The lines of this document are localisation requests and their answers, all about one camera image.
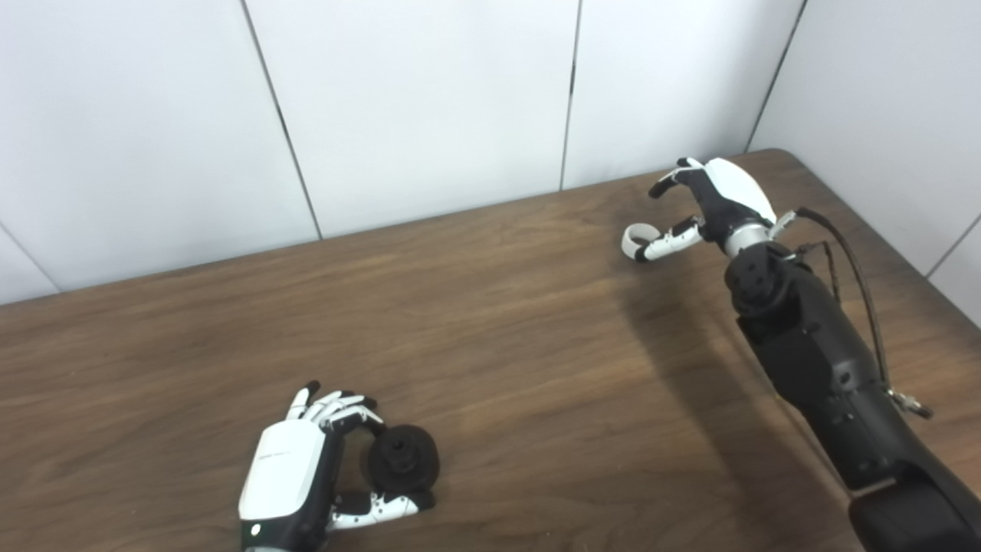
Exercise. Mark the round black plastic part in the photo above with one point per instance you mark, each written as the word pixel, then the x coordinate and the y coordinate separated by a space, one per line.
pixel 402 458

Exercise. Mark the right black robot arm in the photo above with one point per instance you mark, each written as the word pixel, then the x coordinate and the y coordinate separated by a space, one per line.
pixel 812 345

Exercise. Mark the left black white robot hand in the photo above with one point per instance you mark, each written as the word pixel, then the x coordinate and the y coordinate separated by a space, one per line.
pixel 283 468

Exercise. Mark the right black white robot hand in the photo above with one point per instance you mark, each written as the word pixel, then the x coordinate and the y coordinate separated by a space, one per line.
pixel 732 192

